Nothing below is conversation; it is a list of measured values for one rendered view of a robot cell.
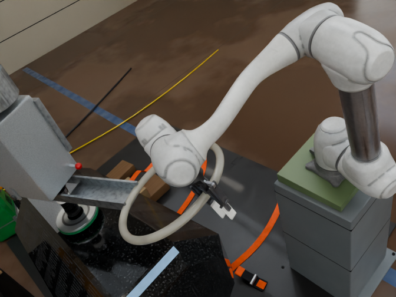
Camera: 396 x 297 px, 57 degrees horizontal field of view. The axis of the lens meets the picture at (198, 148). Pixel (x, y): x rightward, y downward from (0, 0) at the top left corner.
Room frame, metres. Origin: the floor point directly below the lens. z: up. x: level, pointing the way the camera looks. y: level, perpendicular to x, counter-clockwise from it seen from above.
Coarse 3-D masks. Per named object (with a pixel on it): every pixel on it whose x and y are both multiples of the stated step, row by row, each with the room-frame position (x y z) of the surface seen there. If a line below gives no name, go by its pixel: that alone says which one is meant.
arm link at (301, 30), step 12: (312, 12) 0.97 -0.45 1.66; (324, 12) 0.93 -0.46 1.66; (336, 12) 0.95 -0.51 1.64; (288, 24) 0.99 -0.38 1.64; (300, 24) 0.95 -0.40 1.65; (312, 24) 0.91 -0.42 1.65; (288, 36) 0.94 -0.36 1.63; (300, 36) 0.93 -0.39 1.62; (312, 36) 0.89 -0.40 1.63; (300, 48) 0.91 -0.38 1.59
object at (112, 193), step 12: (72, 180) 1.35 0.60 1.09; (84, 180) 1.30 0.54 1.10; (96, 180) 1.26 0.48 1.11; (108, 180) 1.22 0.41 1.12; (120, 180) 1.19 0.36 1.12; (132, 180) 1.16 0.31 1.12; (72, 192) 1.28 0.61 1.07; (84, 192) 1.25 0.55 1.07; (96, 192) 1.22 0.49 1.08; (108, 192) 1.19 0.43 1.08; (120, 192) 1.16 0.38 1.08; (84, 204) 1.18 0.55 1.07; (96, 204) 1.14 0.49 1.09; (108, 204) 1.09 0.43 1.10; (120, 204) 1.06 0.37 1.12; (132, 204) 1.07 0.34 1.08
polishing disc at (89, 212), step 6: (78, 204) 1.41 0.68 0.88; (84, 210) 1.35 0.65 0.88; (90, 210) 1.33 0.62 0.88; (60, 216) 1.37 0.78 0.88; (66, 216) 1.35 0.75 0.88; (84, 216) 1.31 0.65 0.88; (90, 216) 1.29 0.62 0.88; (60, 222) 1.33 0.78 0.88; (66, 222) 1.31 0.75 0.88; (72, 222) 1.30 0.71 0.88; (78, 222) 1.28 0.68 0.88; (84, 222) 1.27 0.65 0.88; (60, 228) 1.29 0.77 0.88; (66, 228) 1.27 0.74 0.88; (72, 228) 1.26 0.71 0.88; (78, 228) 1.25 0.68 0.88
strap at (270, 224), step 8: (136, 176) 2.23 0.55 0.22; (192, 192) 2.04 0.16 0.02; (184, 208) 1.91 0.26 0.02; (272, 216) 1.55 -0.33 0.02; (272, 224) 1.49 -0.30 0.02; (264, 232) 1.45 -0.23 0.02; (256, 240) 1.41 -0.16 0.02; (256, 248) 1.36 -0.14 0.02; (240, 256) 1.34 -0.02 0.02; (248, 256) 1.32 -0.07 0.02; (232, 264) 1.31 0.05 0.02; (240, 264) 1.29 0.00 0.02
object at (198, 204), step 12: (216, 144) 1.04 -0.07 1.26; (216, 156) 0.96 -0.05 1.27; (216, 168) 0.89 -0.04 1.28; (144, 180) 1.15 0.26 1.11; (216, 180) 0.84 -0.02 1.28; (132, 192) 1.11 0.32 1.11; (192, 204) 0.78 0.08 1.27; (120, 216) 0.99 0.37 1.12; (180, 216) 0.76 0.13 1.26; (192, 216) 0.75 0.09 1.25; (120, 228) 0.92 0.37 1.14; (168, 228) 0.75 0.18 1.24; (132, 240) 0.81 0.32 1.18; (144, 240) 0.77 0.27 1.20; (156, 240) 0.75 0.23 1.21
